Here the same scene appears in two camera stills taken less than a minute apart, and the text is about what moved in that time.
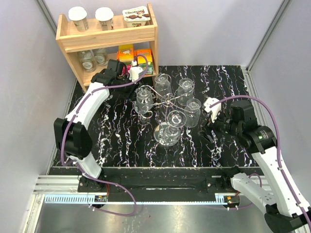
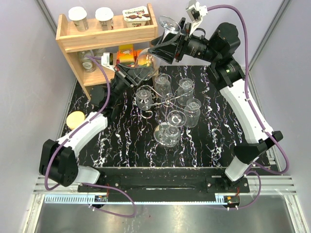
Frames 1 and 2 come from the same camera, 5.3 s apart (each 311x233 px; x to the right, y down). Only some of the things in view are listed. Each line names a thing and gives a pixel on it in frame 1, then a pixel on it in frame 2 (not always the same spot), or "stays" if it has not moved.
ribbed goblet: (185, 91) stays
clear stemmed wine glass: (170, 136) stays
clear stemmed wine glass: (144, 119) to (147, 64)
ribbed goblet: (163, 85) stays
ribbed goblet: (144, 96) stays
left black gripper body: (129, 91) to (124, 75)
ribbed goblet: (192, 112) stays
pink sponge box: (126, 55) stays
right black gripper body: (218, 125) to (183, 41)
